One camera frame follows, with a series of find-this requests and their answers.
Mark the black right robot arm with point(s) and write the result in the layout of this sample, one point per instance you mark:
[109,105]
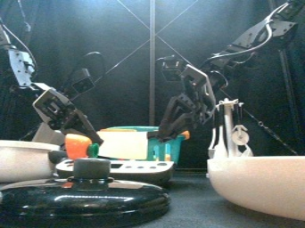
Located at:
[260,34]

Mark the orange toy vegetable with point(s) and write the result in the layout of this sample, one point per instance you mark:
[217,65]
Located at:
[76,146]

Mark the white angled plastic piece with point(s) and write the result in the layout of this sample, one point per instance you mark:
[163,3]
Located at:
[47,135]

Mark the green toy knob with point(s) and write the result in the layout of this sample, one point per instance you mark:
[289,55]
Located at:
[94,150]

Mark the teal plastic basket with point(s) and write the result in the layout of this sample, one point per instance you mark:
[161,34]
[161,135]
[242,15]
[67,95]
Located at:
[162,150]

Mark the white utensil rack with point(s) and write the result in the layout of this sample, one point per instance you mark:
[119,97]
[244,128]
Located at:
[229,127]

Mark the white toy spatula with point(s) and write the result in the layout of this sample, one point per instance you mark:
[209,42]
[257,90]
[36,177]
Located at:
[220,147]

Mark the white toy pizza cutter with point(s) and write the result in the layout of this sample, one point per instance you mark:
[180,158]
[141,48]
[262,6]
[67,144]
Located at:
[240,135]

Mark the small white bowl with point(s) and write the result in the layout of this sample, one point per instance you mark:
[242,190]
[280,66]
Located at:
[23,161]

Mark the black and white toy stove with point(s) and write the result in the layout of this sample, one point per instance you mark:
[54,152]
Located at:
[135,170]

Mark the black glossy pot lid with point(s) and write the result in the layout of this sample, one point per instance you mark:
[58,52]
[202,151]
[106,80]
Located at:
[79,201]

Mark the large white bowl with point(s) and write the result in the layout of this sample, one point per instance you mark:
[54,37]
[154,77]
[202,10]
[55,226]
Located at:
[262,185]

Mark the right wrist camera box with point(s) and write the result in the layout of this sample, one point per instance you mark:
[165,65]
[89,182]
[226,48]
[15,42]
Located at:
[171,70]

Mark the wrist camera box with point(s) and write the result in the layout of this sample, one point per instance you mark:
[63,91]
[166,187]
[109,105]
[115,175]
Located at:
[171,70]
[82,82]

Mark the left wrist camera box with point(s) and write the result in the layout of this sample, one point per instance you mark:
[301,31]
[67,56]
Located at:
[82,82]

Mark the grey vertical frame pole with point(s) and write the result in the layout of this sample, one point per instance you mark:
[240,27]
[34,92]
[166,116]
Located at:
[151,62]

